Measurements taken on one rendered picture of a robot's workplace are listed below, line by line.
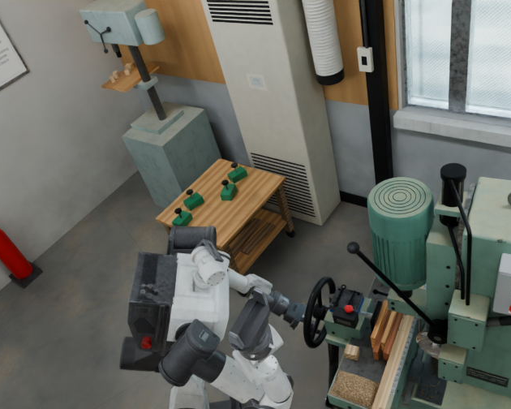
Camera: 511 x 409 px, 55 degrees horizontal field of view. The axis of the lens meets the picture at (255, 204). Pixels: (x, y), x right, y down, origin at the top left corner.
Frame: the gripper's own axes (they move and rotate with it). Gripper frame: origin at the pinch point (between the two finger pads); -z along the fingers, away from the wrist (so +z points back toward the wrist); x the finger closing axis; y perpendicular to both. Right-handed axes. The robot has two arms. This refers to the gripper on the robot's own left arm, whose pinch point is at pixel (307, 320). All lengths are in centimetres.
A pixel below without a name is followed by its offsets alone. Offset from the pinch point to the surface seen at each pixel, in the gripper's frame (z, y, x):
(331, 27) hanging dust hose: 59, 62, -121
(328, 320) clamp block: -2.7, 29.0, 15.9
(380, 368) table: -23.5, 33.0, 25.1
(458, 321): -25, 76, 30
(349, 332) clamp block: -10.6, 29.8, 16.3
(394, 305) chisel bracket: -17, 47, 10
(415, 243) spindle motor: -6, 82, 18
